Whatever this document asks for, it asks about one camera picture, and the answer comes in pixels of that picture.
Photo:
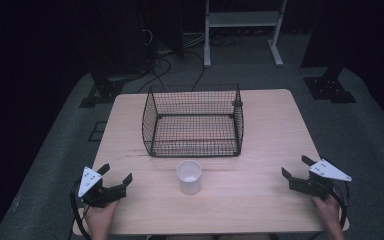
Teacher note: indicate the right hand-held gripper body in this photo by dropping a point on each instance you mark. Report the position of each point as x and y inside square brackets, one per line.
[316, 185]

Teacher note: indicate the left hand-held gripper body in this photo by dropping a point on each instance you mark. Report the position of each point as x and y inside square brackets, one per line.
[93, 190]

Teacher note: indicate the white plastic cup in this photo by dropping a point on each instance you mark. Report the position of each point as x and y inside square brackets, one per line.
[189, 178]

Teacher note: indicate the person's left hand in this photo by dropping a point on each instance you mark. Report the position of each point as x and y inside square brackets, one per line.
[100, 215]

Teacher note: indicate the person's right hand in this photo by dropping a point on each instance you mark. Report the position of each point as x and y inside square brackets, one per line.
[326, 210]

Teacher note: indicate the black stand base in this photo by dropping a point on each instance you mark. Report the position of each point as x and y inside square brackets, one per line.
[330, 88]
[101, 91]

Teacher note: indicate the black square floor frame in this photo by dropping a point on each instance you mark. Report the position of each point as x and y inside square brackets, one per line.
[97, 131]

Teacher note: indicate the white metal table frame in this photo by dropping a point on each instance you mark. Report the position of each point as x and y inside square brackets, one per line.
[243, 18]

